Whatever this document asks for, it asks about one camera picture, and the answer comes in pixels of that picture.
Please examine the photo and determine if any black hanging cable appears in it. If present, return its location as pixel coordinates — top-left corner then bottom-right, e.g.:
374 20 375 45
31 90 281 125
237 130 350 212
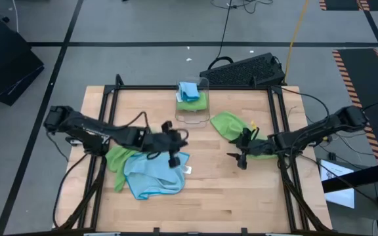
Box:
210 0 274 62

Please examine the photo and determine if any green microfiber towel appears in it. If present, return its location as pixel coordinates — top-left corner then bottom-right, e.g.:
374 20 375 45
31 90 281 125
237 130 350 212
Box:
177 91 209 112
210 111 277 161
105 146 137 193

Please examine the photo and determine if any light blue microfiber towel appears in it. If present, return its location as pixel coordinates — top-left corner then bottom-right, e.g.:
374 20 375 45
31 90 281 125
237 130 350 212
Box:
123 151 190 200
178 81 201 102

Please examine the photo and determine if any hazard-striped black floor mat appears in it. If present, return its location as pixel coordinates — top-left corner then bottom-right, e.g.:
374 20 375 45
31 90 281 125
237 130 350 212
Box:
331 48 378 165
318 0 378 12

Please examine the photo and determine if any black neighbouring rig frame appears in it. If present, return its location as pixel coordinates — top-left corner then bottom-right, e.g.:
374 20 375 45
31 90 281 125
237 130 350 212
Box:
322 87 378 236

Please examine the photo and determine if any large black floor case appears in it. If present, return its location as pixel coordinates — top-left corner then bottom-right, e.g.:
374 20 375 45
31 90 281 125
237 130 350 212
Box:
0 18 45 106

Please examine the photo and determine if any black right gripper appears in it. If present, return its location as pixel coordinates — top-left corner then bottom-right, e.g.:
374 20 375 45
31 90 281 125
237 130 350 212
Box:
226 127 276 170

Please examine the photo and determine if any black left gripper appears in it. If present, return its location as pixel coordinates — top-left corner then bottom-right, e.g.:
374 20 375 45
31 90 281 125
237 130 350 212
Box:
142 120 190 168

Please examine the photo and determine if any yellow hanging cable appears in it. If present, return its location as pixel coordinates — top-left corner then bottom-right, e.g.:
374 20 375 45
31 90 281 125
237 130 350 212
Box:
282 0 310 85

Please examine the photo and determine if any clear plastic bin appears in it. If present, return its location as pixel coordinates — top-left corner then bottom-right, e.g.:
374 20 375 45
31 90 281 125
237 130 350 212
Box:
175 77 211 128

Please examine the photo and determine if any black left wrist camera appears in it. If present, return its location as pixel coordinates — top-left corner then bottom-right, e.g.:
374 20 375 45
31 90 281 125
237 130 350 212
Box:
165 130 186 152

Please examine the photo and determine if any black perforated computer case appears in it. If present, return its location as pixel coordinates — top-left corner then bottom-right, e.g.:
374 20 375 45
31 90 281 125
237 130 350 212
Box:
199 52 287 88

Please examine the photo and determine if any white-screen monitor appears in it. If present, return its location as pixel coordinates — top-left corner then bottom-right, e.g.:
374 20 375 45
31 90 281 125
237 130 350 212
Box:
320 159 356 210

